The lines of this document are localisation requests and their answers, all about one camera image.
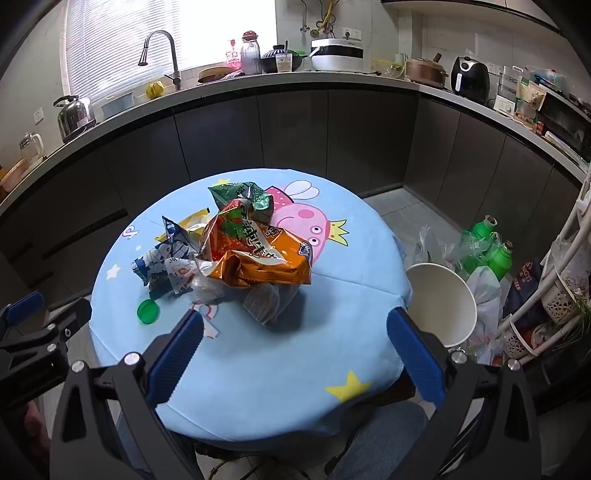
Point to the wall cabinet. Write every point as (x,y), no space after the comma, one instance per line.
(461,9)

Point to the dark kitchen base cabinets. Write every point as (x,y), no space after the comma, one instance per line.
(295,129)

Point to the yellow snack bag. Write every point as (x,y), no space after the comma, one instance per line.
(194,217)

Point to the clear plastic cup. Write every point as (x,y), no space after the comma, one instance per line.
(284,63)

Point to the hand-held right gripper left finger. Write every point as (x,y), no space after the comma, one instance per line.
(178,355)

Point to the black air fryer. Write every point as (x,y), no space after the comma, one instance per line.
(471,78)

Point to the clear container with yellow lid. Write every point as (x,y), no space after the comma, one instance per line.
(388,69)

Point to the clear plastic wrapper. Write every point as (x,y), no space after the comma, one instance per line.
(210,288)

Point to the dark blue printed bag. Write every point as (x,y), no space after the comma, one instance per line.
(524,286)

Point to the glass pitcher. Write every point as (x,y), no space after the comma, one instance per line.
(32,147)

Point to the silver kitchen faucet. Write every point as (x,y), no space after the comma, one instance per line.
(173,55)

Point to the yellow sponge holder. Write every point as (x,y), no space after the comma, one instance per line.
(155,90)

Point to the blue plastic bag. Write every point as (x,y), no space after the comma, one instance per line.
(549,81)

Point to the white food steamer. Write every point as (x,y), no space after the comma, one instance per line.
(508,92)

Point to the glass jar with red lid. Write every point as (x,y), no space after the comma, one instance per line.
(250,55)

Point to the white rice cooker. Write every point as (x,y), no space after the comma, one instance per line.
(337,55)

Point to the white plastic bag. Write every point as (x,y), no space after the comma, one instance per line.
(487,295)

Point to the pale blue basin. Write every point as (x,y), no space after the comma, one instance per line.
(117,105)

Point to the blue cartoon printed tablecloth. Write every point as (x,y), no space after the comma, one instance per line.
(277,369)

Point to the person's jeans leg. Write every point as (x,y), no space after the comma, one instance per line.
(383,438)

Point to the blue white snack wrapper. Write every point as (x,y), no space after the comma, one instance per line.
(171,244)

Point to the black toaster oven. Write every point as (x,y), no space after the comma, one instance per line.
(565,122)

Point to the white storage rack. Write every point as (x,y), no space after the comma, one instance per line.
(570,240)

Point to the wooden cutting board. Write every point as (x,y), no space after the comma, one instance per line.
(14,177)

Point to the white wall outlet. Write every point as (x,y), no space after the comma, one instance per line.
(39,116)

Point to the black cooking pot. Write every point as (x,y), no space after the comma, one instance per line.
(270,62)

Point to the pink bottle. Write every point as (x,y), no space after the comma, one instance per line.
(233,55)

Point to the silver water pipe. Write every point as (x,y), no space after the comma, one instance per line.
(304,14)

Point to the steel kettle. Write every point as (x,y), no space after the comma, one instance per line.
(74,117)

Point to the green bottle cap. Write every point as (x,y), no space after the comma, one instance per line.
(148,311)

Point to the white paper bucket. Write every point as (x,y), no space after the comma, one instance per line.
(438,300)

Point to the green white food package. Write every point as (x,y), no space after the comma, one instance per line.
(528,104)

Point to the white window blind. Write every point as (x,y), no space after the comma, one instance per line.
(115,41)

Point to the double wall outlet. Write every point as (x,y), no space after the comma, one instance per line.
(351,33)

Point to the brown shallow bowl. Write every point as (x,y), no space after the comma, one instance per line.
(214,74)

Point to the green snack bag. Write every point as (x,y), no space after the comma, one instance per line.
(254,198)

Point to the person's left hand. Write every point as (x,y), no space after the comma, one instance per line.
(36,422)

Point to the green plastic bottle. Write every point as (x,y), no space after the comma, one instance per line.
(480,235)
(501,261)

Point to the brown lidded pot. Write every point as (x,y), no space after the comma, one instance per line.
(425,71)

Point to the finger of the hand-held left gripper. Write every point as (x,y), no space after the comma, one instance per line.
(74,318)
(25,307)

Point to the orange snack bag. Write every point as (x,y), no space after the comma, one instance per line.
(268,263)

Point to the grey kitchen countertop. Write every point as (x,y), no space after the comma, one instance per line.
(277,79)

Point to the green onion stalks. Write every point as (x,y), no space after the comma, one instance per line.
(572,318)

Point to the grey translucent wrapper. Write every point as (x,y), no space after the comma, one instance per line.
(270,304)

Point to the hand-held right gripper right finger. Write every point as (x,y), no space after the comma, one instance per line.
(415,355)

